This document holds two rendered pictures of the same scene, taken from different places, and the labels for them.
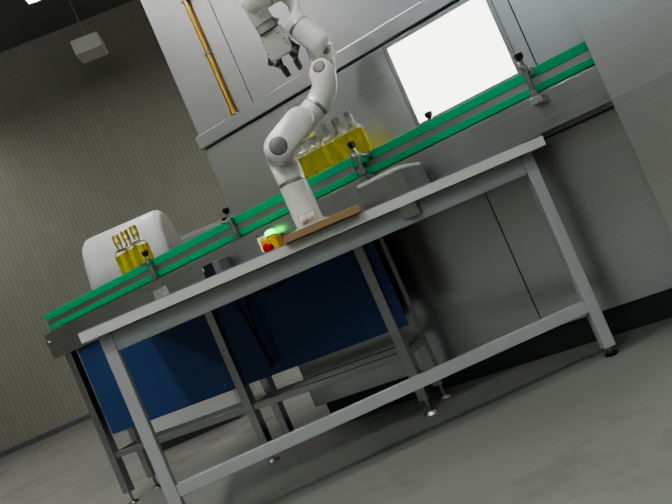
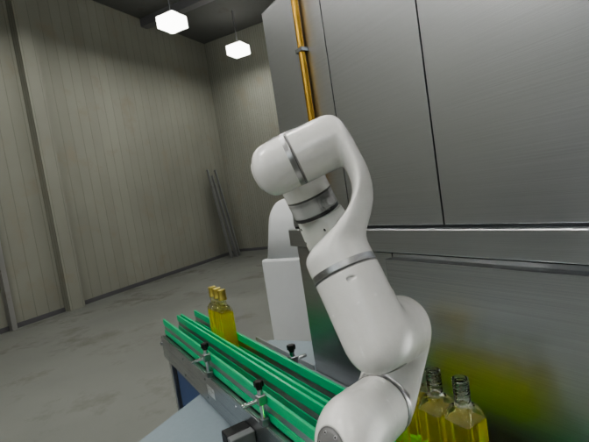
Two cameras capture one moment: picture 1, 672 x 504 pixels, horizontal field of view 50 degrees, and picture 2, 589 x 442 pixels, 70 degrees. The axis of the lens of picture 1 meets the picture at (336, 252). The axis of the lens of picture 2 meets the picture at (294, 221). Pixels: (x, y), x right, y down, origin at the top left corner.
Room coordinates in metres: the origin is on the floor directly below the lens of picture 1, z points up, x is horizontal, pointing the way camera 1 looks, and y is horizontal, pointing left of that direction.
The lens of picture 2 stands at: (1.96, -0.42, 1.52)
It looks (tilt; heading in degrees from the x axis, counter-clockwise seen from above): 4 degrees down; 32
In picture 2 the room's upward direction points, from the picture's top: 9 degrees counter-clockwise
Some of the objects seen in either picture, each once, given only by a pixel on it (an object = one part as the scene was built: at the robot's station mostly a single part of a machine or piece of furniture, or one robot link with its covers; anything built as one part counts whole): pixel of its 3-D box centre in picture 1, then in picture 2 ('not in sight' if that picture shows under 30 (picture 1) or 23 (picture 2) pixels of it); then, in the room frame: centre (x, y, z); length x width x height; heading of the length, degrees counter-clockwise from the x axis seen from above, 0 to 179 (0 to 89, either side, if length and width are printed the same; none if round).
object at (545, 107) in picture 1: (532, 86); not in sight; (2.30, -0.78, 0.90); 0.17 x 0.05 x 0.23; 153
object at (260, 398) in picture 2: (228, 224); (254, 406); (2.83, 0.34, 0.94); 0.07 x 0.04 x 0.13; 153
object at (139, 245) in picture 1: (143, 254); (226, 322); (3.26, 0.80, 1.02); 0.06 x 0.06 x 0.28; 63
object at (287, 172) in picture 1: (283, 160); not in sight; (2.36, 0.04, 1.01); 0.13 x 0.10 x 0.16; 3
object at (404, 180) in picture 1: (397, 187); not in sight; (2.48, -0.28, 0.79); 0.27 x 0.17 x 0.08; 153
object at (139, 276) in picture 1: (180, 255); (227, 375); (3.00, 0.59, 0.93); 1.75 x 0.01 x 0.08; 63
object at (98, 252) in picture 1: (166, 324); (322, 282); (4.95, 1.25, 0.74); 0.75 x 0.69 x 1.48; 3
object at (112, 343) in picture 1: (363, 344); not in sight; (2.36, 0.04, 0.36); 1.51 x 0.09 x 0.71; 95
